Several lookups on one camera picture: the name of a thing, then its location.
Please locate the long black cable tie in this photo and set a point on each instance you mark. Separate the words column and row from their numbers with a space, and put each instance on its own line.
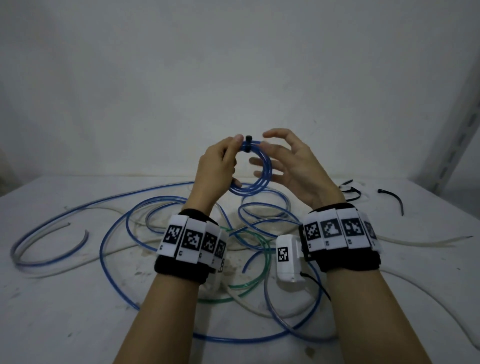
column 380, row 191

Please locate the person's left hand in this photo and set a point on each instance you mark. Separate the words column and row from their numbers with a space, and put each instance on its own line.
column 213, row 172

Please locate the curled black cable tie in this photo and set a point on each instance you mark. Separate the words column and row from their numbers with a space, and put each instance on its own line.
column 347, row 182

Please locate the left black marker wristband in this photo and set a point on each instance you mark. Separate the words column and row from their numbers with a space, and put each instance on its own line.
column 187, row 240

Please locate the right black marker wristband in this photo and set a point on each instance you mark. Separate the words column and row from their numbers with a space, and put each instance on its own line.
column 337, row 230

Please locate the person's right forearm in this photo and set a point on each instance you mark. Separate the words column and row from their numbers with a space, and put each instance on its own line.
column 375, row 318

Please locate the white perforated shelf upright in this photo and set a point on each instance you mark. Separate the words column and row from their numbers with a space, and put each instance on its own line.
column 457, row 142

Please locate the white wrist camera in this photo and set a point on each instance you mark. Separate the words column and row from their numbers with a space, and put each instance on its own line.
column 215, row 277
column 288, row 262

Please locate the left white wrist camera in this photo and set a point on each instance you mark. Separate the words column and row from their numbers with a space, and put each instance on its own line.
column 215, row 277

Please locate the person's left forearm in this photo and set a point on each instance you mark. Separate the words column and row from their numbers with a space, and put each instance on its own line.
column 161, row 322

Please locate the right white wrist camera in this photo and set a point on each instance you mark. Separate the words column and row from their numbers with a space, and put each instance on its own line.
column 288, row 262

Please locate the person's right hand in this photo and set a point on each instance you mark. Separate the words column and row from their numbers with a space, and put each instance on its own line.
column 303, row 176

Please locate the black marker wristband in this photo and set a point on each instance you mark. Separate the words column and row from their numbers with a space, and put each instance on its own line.
column 187, row 240
column 337, row 230

